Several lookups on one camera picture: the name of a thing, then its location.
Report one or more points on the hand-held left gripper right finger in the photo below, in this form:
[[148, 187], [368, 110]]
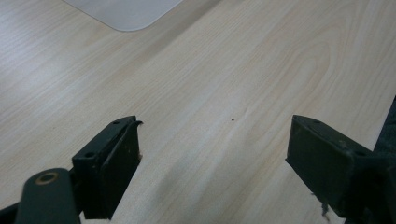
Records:
[[323, 158]]

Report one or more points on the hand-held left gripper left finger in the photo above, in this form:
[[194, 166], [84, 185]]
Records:
[[106, 168]]

